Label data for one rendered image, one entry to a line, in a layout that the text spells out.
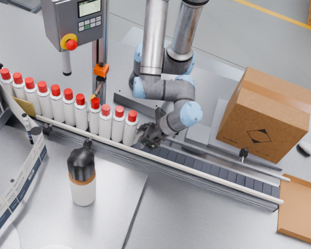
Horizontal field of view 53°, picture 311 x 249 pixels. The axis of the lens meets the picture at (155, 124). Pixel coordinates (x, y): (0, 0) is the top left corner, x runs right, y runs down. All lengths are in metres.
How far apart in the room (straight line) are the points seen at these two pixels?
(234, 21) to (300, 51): 0.78
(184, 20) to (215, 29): 2.35
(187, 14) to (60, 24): 0.46
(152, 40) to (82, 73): 0.67
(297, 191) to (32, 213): 1.10
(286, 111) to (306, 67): 2.29
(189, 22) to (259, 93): 0.41
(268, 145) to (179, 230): 0.53
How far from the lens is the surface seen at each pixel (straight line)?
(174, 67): 1.39
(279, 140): 1.41
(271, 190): 1.43
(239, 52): 3.40
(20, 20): 2.00
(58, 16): 1.00
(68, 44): 1.05
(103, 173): 1.27
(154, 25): 1.08
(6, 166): 1.33
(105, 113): 1.20
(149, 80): 1.07
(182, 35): 1.28
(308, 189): 1.59
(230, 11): 3.94
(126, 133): 1.26
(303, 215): 1.51
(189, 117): 1.02
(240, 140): 1.45
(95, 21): 1.08
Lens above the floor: 2.02
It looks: 54 degrees down
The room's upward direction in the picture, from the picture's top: 15 degrees clockwise
